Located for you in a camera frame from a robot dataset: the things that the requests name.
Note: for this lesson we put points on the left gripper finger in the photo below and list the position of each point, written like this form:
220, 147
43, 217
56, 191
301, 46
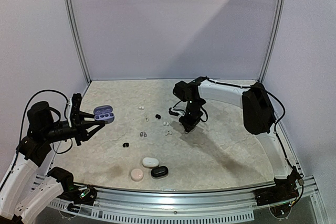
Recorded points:
88, 130
84, 116

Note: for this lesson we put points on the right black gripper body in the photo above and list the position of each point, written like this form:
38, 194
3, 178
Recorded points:
189, 123

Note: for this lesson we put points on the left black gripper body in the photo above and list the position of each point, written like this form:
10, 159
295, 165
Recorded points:
77, 133

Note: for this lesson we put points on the purple charging case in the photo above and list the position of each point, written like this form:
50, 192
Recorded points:
104, 113

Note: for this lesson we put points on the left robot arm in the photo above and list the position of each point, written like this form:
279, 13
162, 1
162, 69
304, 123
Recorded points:
31, 152

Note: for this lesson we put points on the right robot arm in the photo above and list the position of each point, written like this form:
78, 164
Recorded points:
228, 136

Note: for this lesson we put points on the white charging case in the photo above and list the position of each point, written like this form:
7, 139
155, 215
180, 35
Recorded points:
150, 162

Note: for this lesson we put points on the black charging case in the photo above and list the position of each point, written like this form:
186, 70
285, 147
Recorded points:
159, 172

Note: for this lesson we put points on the pink charging case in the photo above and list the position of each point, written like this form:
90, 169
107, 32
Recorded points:
137, 174

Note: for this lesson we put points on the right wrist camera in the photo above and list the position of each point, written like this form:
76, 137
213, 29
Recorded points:
176, 112

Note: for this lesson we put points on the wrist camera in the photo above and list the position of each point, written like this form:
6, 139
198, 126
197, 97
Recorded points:
74, 103
176, 112

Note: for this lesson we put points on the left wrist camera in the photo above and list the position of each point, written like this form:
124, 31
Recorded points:
74, 103

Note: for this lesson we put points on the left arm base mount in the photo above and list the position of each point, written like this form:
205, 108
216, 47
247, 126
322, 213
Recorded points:
80, 195

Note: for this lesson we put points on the aluminium front rail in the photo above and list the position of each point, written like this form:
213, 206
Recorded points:
225, 206

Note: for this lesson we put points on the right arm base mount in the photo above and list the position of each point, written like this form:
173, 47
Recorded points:
284, 190

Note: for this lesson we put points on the right aluminium frame post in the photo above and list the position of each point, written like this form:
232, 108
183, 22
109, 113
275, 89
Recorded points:
272, 40

